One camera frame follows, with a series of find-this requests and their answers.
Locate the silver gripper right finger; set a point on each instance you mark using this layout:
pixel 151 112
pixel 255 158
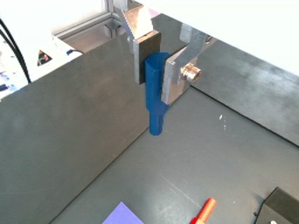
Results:
pixel 180 71

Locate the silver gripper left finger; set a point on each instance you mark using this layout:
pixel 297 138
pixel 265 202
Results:
pixel 144 38

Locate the blue peg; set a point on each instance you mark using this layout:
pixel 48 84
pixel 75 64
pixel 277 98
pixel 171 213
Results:
pixel 156 107

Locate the purple base board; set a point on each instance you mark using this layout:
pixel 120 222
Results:
pixel 122 215

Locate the yellow warning sticker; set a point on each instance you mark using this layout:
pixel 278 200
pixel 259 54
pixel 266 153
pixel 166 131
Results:
pixel 44 58

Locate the aluminium frame profile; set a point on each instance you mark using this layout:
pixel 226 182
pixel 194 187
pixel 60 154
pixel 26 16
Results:
pixel 94 31

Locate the dark grey bracket block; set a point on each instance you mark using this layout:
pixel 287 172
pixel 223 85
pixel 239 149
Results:
pixel 279 208

